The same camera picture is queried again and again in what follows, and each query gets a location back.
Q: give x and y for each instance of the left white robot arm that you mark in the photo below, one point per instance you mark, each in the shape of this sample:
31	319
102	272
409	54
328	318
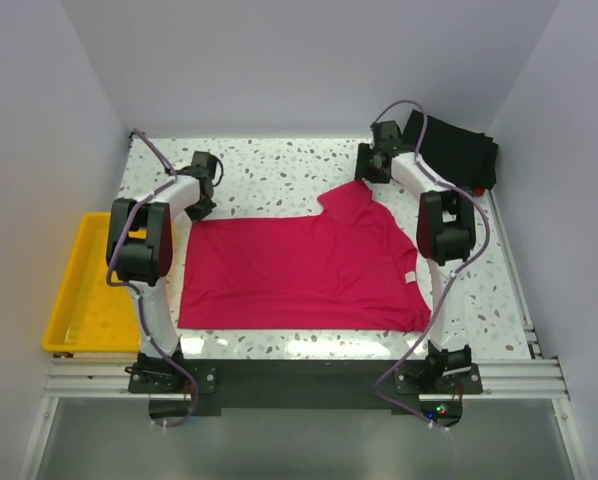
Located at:
140	246

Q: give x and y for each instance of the magenta t shirt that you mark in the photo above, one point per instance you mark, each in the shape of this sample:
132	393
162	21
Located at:
348	268

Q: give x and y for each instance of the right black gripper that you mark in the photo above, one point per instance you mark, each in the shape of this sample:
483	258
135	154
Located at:
365	170

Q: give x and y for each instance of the yellow plastic tray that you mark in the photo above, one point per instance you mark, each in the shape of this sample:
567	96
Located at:
89	315

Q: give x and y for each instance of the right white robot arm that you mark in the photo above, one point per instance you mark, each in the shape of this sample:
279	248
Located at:
445	237

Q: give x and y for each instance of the folded black t shirt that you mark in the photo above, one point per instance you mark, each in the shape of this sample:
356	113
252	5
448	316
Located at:
460	156

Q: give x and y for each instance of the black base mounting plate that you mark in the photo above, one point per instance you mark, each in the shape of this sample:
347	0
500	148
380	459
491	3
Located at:
182	387

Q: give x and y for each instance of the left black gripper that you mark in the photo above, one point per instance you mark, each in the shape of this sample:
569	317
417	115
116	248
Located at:
200	208

